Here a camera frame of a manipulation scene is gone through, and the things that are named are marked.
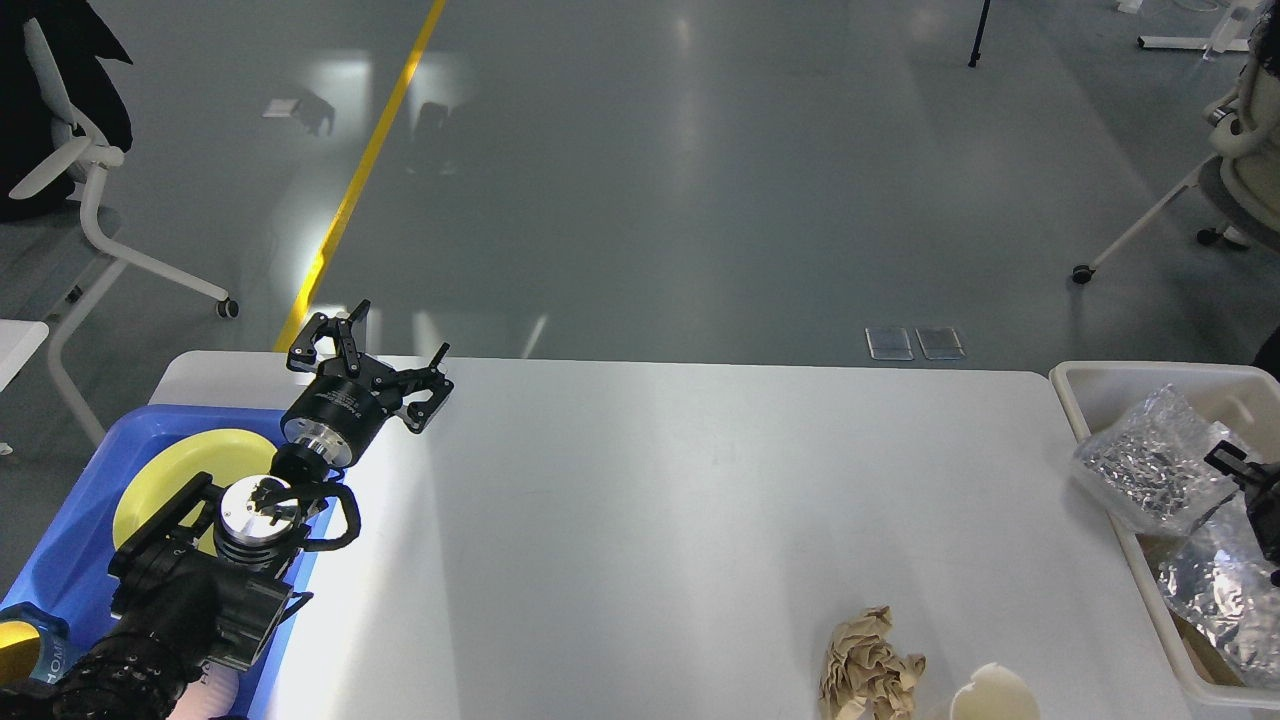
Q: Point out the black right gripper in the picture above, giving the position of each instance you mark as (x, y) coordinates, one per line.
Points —
(1261, 494)

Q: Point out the yellow plate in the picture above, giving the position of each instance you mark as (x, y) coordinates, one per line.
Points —
(228, 455)

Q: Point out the blue mug yellow inside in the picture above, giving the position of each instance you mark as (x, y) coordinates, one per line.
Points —
(35, 646)

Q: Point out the white office chair right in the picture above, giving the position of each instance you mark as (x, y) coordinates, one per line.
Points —
(1239, 178)

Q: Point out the black jacket on chair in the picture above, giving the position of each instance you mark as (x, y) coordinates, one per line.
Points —
(79, 40)

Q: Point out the clear plastic bag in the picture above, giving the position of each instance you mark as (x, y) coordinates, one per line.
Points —
(1219, 583)

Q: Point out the blue plastic tray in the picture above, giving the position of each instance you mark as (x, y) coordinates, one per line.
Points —
(68, 574)

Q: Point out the white plastic bin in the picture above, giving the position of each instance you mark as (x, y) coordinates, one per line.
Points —
(1094, 394)

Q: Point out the small white side table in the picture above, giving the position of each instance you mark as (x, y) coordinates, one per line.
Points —
(20, 341)

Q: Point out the black tripod leg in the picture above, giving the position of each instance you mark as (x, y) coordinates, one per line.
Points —
(980, 32)

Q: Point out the white office chair left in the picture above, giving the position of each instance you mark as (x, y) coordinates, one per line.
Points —
(82, 152)

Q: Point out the floor outlet plate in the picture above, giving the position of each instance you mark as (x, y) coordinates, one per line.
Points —
(940, 343)
(889, 344)

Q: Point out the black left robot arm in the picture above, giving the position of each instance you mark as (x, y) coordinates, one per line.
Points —
(203, 580)

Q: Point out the left floor outlet plate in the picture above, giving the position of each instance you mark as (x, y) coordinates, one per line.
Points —
(889, 344)

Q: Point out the brown paper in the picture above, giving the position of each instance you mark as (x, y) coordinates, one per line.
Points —
(864, 674)

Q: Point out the aluminium foil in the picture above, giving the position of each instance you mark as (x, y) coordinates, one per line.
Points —
(1149, 468)

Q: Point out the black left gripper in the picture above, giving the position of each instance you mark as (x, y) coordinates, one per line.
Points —
(337, 418)

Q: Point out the white office chair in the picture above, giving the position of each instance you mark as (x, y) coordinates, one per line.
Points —
(82, 152)
(1239, 178)

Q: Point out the right floor outlet plate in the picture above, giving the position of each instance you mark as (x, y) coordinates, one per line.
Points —
(940, 343)

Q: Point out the pink mug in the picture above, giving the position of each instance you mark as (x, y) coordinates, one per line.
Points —
(213, 694)

